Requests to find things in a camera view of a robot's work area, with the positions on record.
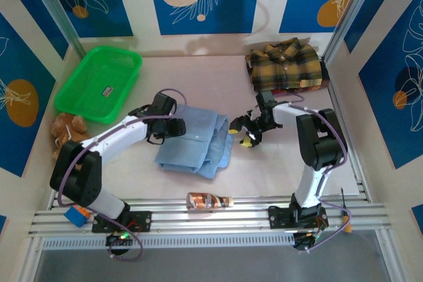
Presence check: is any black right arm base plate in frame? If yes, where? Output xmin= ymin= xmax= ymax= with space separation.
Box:
xmin=268 ymin=205 xmax=328 ymax=230

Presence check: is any light blue long sleeve shirt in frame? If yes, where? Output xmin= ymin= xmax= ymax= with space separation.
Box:
xmin=154 ymin=104 xmax=234 ymax=180

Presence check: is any orange handled screwdriver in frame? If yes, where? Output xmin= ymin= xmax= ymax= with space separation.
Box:
xmin=340 ymin=188 xmax=353 ymax=234

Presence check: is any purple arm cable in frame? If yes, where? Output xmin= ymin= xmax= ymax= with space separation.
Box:
xmin=58 ymin=88 xmax=190 ymax=262
xmin=277 ymin=93 xmax=352 ymax=255

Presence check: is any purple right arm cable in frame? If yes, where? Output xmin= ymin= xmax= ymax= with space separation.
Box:
xmin=277 ymin=93 xmax=352 ymax=255

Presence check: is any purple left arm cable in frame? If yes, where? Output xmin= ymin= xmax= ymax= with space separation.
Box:
xmin=58 ymin=88 xmax=190 ymax=262

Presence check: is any aluminium side rail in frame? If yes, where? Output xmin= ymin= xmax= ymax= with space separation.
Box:
xmin=327 ymin=60 xmax=373 ymax=202

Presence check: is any brown drink bottle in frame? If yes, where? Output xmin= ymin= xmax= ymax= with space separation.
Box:
xmin=186 ymin=192 xmax=235 ymax=212

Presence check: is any white slotted cable duct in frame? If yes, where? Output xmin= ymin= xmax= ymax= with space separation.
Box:
xmin=42 ymin=234 xmax=295 ymax=250

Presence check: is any blue and orange toy block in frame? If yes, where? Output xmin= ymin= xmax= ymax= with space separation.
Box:
xmin=64 ymin=207 xmax=91 ymax=229

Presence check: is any grey metal panel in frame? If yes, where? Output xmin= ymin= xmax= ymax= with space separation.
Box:
xmin=32 ymin=248 xmax=393 ymax=282

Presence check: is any yellow black plaid shirt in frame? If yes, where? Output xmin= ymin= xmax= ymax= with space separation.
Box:
xmin=245 ymin=38 xmax=324 ymax=93

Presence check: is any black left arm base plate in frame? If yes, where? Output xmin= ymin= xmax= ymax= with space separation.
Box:
xmin=91 ymin=211 xmax=153 ymax=233

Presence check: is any green plastic basket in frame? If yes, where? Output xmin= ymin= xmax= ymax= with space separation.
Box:
xmin=54 ymin=46 xmax=143 ymax=125

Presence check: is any aluminium rail frame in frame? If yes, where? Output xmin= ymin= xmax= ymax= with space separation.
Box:
xmin=28 ymin=192 xmax=394 ymax=240

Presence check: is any aluminium corner post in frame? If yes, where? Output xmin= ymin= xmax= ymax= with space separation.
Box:
xmin=22 ymin=0 xmax=89 ymax=61
xmin=322 ymin=0 xmax=384 ymax=65

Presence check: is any brown teddy bear plush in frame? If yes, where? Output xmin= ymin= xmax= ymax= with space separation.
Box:
xmin=50 ymin=112 xmax=91 ymax=160

